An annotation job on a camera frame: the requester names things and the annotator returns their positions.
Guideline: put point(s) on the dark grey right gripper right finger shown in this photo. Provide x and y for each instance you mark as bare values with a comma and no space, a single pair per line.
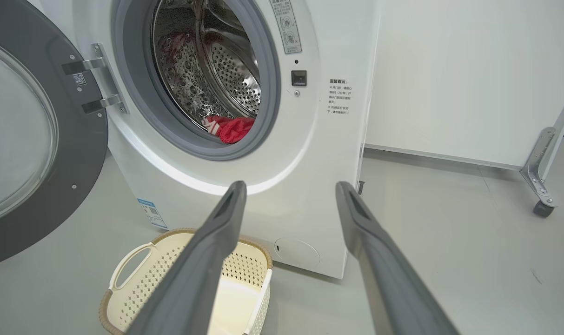
388,279

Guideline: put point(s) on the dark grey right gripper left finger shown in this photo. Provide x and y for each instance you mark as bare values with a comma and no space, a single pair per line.
193,274

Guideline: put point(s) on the red and white garment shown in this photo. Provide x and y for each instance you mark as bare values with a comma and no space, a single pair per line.
233,128

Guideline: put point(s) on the grey washing machine door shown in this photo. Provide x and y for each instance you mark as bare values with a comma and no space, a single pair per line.
77,153

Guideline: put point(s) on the cream perforated laundry basket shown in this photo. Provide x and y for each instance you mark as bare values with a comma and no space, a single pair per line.
142,284

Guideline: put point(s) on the white washing machine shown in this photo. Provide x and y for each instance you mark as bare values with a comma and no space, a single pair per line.
309,153

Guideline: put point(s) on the grey rubber door seal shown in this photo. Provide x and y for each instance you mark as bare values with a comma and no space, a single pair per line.
268,116

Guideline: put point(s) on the steel perforated washer drum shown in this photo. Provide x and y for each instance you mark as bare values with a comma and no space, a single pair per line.
235,79

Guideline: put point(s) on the black door lock socket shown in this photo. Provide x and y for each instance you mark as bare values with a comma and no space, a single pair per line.
299,77

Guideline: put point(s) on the metal door hinge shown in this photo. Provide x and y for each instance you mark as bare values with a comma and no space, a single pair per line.
98,63

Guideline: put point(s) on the blue energy label sticker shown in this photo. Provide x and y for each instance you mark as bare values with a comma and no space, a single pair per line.
152,215

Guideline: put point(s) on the round white filter cover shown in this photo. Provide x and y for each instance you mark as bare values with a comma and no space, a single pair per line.
296,252

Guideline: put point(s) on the white partition panel on casters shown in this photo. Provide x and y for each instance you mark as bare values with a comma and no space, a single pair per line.
449,70

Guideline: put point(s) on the grey warning sticker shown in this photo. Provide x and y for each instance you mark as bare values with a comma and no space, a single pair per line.
287,25

